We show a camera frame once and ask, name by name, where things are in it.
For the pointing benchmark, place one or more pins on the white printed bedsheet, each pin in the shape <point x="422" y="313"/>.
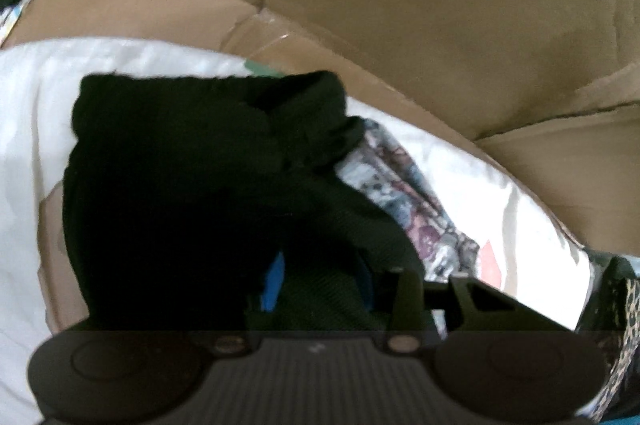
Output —
<point x="30" y="130"/>

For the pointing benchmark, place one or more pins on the leopard print folded garment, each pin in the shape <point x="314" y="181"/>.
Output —
<point x="627" y="330"/>

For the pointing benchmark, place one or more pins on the cardboard box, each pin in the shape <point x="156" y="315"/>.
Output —
<point x="400" y="5"/>

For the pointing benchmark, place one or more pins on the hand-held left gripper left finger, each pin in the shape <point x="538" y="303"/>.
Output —
<point x="274" y="282"/>

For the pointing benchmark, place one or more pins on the black knit bear print garment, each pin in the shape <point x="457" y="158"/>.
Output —
<point x="200" y="180"/>

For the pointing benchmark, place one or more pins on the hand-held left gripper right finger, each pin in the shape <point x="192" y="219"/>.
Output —
<point x="366" y="287"/>

